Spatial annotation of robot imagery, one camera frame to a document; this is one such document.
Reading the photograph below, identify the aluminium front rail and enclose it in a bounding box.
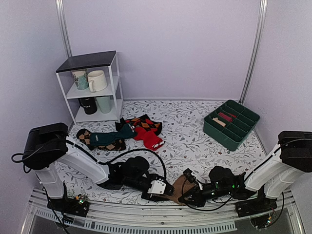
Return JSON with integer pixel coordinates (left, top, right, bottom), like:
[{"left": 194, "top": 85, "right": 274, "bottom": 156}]
[{"left": 21, "top": 189, "right": 305, "bottom": 234}]

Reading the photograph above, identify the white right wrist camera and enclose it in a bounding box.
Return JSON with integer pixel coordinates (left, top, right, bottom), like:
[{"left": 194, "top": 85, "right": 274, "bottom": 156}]
[{"left": 183, "top": 168, "right": 203, "bottom": 191}]

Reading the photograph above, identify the floral patterned table mat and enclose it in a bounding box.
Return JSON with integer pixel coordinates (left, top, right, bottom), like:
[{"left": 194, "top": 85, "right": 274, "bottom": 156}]
[{"left": 55, "top": 100, "right": 266, "bottom": 205}]

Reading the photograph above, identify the white metal shelf black top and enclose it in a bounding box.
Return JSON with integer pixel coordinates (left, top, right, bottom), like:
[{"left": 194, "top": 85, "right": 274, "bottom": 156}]
[{"left": 56, "top": 51, "right": 123, "bottom": 124}]

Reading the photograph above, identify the black cable left base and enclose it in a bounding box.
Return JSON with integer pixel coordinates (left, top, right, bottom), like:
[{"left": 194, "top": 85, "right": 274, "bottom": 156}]
[{"left": 43, "top": 192, "right": 74, "bottom": 234}]

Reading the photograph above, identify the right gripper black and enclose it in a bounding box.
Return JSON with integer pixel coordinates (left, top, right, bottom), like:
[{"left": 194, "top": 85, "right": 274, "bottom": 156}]
[{"left": 179, "top": 185, "right": 233, "bottom": 208}]

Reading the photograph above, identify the argyle brown orange sock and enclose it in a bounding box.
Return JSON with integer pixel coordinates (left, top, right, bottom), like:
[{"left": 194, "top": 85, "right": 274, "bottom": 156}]
[{"left": 125, "top": 114, "right": 162, "bottom": 136}]

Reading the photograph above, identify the black mug white text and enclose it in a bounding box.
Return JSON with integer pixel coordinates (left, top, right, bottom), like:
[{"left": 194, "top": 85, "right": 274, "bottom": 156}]
[{"left": 78, "top": 97, "right": 98, "bottom": 115}]

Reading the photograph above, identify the cream ceramic mug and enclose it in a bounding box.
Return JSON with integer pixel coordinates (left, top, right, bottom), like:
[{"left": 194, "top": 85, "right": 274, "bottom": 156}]
[{"left": 87, "top": 70, "right": 107, "bottom": 93}]

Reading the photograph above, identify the argyle sock brown beige left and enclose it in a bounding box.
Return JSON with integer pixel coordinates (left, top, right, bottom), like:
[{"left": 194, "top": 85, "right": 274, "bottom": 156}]
[{"left": 76, "top": 129, "right": 126, "bottom": 151}]

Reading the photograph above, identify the tan ribbed sock brown cuff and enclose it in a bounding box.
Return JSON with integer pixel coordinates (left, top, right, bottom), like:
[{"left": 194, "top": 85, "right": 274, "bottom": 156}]
[{"left": 166, "top": 175, "right": 195, "bottom": 205}]

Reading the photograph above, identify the black sock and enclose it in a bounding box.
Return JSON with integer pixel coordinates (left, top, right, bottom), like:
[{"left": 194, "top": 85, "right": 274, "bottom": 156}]
[{"left": 115, "top": 118, "right": 127, "bottom": 132}]

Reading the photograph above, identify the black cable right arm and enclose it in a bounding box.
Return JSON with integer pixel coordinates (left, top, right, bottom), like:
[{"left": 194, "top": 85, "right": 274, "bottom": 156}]
[{"left": 181, "top": 180, "right": 236, "bottom": 212}]

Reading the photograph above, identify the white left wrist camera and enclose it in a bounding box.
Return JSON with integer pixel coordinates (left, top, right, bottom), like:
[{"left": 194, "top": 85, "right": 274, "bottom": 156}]
[{"left": 147, "top": 180, "right": 166, "bottom": 195}]

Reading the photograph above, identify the rolled red sock in box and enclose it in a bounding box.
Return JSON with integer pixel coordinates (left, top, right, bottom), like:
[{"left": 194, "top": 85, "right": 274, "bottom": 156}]
[{"left": 218, "top": 112, "right": 236, "bottom": 122}]

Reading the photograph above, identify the red sock white trim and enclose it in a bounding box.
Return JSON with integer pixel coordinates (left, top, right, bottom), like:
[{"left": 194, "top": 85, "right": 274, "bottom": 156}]
[{"left": 134, "top": 126, "right": 165, "bottom": 151}]

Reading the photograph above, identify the left aluminium corner post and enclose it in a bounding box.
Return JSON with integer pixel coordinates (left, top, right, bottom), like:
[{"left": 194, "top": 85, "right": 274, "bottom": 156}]
[{"left": 55, "top": 0, "right": 72, "bottom": 58}]

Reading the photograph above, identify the aluminium corner post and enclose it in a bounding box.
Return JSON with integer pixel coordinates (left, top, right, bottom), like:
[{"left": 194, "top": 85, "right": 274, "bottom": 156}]
[
  {"left": 55, "top": 0, "right": 72, "bottom": 58},
  {"left": 239, "top": 0, "right": 268, "bottom": 104}
]

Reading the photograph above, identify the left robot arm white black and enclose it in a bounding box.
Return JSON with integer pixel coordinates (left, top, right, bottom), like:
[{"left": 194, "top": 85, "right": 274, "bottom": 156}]
[{"left": 11, "top": 123, "right": 193, "bottom": 212}]

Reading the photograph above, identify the dark teal sock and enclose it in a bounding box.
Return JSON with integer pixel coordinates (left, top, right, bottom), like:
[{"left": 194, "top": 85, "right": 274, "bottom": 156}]
[{"left": 94, "top": 124, "right": 137, "bottom": 145}]

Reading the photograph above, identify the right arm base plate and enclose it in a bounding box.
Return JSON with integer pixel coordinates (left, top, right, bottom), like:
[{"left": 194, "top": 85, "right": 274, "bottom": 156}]
[{"left": 235, "top": 190, "right": 280, "bottom": 230}]

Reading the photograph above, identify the teal patterned mug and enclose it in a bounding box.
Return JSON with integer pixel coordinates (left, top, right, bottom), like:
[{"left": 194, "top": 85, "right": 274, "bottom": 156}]
[{"left": 72, "top": 70, "right": 89, "bottom": 90}]

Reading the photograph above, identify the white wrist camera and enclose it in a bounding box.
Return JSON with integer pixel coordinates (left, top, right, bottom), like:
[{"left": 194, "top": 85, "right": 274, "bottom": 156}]
[
  {"left": 183, "top": 168, "right": 203, "bottom": 191},
  {"left": 147, "top": 180, "right": 166, "bottom": 195}
]

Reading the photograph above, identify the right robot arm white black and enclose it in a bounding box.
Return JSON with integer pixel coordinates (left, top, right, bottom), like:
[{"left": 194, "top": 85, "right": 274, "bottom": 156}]
[{"left": 179, "top": 131, "right": 312, "bottom": 213}]

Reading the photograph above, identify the green divided storage box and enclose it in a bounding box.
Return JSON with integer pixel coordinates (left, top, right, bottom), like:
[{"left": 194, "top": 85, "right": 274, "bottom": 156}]
[{"left": 203, "top": 99, "right": 260, "bottom": 152}]

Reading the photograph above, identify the right aluminium corner post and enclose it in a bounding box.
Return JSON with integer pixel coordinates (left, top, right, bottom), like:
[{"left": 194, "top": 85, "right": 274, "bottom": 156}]
[{"left": 239, "top": 0, "right": 268, "bottom": 104}]

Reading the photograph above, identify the rolled beige sock in box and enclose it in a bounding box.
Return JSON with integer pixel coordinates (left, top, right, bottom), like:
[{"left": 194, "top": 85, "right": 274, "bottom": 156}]
[{"left": 213, "top": 117, "right": 226, "bottom": 127}]

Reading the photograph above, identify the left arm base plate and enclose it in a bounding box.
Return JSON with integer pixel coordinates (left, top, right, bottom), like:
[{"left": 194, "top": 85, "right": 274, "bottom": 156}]
[{"left": 46, "top": 183, "right": 90, "bottom": 217}]

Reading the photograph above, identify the pale green mug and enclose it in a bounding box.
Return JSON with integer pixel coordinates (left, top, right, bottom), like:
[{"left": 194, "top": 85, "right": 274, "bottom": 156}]
[{"left": 96, "top": 96, "right": 111, "bottom": 114}]

